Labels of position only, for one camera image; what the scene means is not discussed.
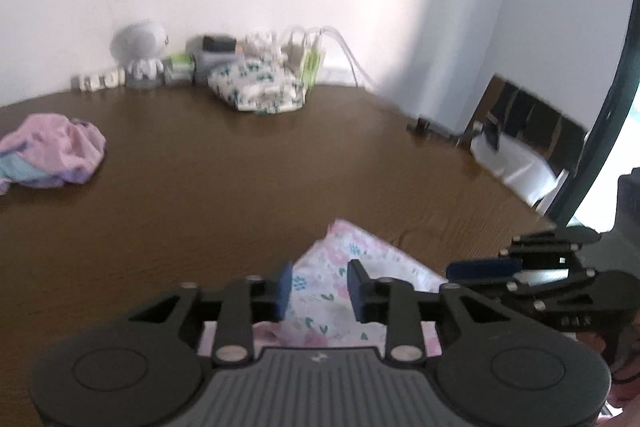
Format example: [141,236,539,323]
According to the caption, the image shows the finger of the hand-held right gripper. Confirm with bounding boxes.
[446,227,601,283]
[479,268,640,334]

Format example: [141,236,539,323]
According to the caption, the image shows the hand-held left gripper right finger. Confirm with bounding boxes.
[347,259,511,365]

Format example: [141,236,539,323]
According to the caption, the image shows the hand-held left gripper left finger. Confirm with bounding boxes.
[127,261,296,365]

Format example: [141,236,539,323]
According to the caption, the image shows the pink floral dress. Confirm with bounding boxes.
[197,219,451,358]

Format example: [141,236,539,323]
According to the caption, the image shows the person's right hand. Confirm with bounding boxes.
[607,357,640,418]

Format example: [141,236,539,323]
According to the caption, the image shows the dark wooden chair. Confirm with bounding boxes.
[470,74,591,172]

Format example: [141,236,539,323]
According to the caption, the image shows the folded white green-flowered cloth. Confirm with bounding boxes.
[207,57,308,115]

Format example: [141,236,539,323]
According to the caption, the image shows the green spray bottle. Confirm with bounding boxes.
[300,49,327,86]

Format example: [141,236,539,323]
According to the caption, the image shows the grey box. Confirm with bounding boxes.
[186,37,241,84]

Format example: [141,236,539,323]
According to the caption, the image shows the crumpled white cloth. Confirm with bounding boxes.
[244,30,283,60]

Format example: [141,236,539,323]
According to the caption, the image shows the small black box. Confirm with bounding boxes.
[201,34,237,54]

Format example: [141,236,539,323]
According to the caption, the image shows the pink and purple garment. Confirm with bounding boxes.
[0,114,107,195]

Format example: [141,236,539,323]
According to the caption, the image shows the small white device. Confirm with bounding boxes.
[72,69,126,92]

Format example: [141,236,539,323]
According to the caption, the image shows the white robot toy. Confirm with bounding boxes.
[111,21,168,88]

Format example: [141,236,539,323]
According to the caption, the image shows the dark door frame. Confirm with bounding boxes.
[547,0,640,228]

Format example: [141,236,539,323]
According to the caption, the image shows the white charging cables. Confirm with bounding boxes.
[300,25,381,92]

